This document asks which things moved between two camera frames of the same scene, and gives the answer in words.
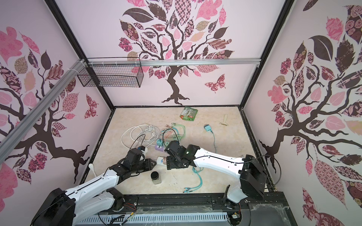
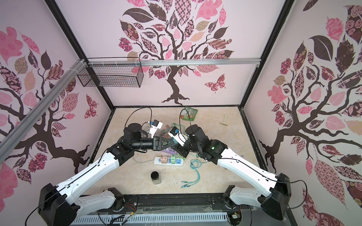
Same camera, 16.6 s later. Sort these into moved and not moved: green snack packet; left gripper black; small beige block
Moved: left gripper black
Not moved: green snack packet; small beige block
